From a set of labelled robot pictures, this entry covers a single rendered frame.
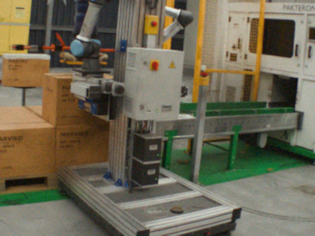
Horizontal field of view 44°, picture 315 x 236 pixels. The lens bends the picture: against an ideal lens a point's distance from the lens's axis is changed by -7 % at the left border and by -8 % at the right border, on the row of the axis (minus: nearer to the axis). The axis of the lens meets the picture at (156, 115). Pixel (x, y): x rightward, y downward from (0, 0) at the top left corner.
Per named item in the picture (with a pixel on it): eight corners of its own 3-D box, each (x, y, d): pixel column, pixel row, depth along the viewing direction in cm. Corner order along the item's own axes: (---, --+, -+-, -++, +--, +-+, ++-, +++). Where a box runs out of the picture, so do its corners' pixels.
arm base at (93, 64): (104, 70, 309) (105, 57, 307) (86, 70, 301) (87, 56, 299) (95, 69, 321) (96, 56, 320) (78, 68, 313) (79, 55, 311)
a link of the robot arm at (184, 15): (192, 26, 328) (134, 8, 324) (191, 26, 339) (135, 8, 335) (197, 13, 326) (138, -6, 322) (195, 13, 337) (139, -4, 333)
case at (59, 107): (100, 115, 398) (103, 73, 391) (119, 123, 365) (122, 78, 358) (41, 117, 366) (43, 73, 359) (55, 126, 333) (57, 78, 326)
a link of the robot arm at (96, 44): (103, 57, 311) (104, 39, 309) (91, 57, 300) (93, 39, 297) (90, 56, 317) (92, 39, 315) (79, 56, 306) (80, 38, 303)
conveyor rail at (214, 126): (294, 127, 494) (296, 112, 491) (297, 128, 490) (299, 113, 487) (133, 141, 365) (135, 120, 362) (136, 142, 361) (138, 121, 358)
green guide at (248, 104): (260, 106, 542) (261, 99, 540) (266, 107, 533) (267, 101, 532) (162, 109, 452) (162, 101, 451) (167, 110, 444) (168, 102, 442)
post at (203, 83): (193, 182, 392) (204, 77, 374) (198, 184, 387) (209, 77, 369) (187, 183, 388) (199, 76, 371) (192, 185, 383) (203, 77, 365)
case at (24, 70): (43, 83, 554) (45, 54, 547) (48, 86, 519) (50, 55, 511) (1, 83, 528) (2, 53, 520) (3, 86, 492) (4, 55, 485)
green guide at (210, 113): (290, 114, 498) (291, 107, 497) (297, 115, 490) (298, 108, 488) (192, 119, 409) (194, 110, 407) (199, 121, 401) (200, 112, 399)
